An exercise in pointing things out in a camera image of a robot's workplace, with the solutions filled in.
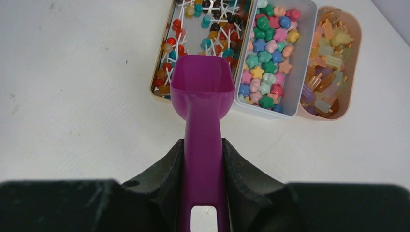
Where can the pink tin of gummy candies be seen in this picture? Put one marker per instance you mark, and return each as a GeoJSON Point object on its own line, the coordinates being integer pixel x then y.
{"type": "Point", "coordinates": [327, 89]}

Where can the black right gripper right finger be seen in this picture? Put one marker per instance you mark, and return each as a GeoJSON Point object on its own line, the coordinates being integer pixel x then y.
{"type": "Point", "coordinates": [260, 203]}

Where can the purple plastic scoop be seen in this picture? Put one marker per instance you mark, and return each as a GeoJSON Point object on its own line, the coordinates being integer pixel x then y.
{"type": "Point", "coordinates": [202, 93]}

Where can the yellow tin of lollipops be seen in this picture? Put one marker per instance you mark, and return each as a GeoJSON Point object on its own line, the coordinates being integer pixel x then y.
{"type": "Point", "coordinates": [200, 27]}

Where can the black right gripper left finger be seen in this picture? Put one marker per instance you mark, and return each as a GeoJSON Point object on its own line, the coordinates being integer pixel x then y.
{"type": "Point", "coordinates": [147, 202]}

